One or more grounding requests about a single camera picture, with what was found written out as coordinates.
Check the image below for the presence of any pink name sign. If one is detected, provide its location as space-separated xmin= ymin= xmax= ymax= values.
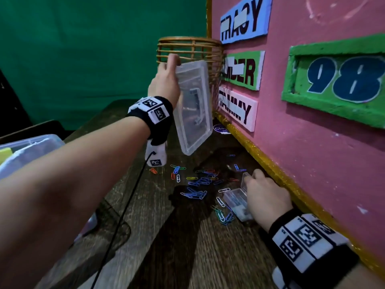
xmin=217 ymin=85 xmax=259 ymax=133

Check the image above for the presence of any black camera cable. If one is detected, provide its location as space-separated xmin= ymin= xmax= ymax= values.
xmin=90 ymin=151 xmax=157 ymax=289

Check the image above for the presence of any person's right hand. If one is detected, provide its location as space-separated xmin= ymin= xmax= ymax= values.
xmin=243 ymin=169 xmax=294 ymax=233

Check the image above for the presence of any green name sign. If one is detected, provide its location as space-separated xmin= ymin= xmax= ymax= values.
xmin=222 ymin=50 xmax=266 ymax=92

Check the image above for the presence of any person's left forearm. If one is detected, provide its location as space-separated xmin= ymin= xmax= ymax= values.
xmin=0 ymin=116 xmax=151 ymax=289

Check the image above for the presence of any black wristband with markers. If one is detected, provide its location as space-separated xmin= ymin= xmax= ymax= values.
xmin=267 ymin=208 xmax=360 ymax=289
xmin=126 ymin=96 xmax=174 ymax=147

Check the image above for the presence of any yellow sticky note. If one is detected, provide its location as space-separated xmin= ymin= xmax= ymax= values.
xmin=0 ymin=147 xmax=14 ymax=166

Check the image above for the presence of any yellow vertical edge strip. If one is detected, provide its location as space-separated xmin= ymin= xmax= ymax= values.
xmin=205 ymin=0 xmax=213 ymax=39

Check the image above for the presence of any small clear paper clip case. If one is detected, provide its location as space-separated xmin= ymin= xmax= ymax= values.
xmin=223 ymin=171 xmax=254 ymax=223

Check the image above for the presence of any person's left hand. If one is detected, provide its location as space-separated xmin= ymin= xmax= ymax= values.
xmin=147 ymin=53 xmax=182 ymax=110

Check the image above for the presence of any pile of coloured paper clips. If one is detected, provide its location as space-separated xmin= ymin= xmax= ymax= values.
xmin=149 ymin=153 xmax=248 ymax=226

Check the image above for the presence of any clear plastic storage box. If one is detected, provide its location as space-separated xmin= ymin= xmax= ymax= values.
xmin=0 ymin=134 xmax=65 ymax=181

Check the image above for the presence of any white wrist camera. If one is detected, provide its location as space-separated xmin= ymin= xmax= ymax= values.
xmin=271 ymin=266 xmax=293 ymax=289
xmin=144 ymin=139 xmax=168 ymax=168

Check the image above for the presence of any blue name sign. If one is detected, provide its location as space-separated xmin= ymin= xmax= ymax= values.
xmin=219 ymin=0 xmax=274 ymax=45

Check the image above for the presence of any green framed number sign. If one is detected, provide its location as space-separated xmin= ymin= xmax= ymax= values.
xmin=281 ymin=33 xmax=385 ymax=130

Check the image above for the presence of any rattan basket stand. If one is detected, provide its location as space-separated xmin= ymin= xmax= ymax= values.
xmin=156 ymin=36 xmax=224 ymax=85

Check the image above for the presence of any round blue sticker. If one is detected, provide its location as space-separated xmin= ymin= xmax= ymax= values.
xmin=212 ymin=123 xmax=232 ymax=136

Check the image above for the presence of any clear plastic case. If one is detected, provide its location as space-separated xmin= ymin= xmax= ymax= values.
xmin=172 ymin=59 xmax=214 ymax=157

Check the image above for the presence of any green backdrop cloth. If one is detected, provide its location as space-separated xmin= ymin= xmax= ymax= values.
xmin=0 ymin=0 xmax=209 ymax=132

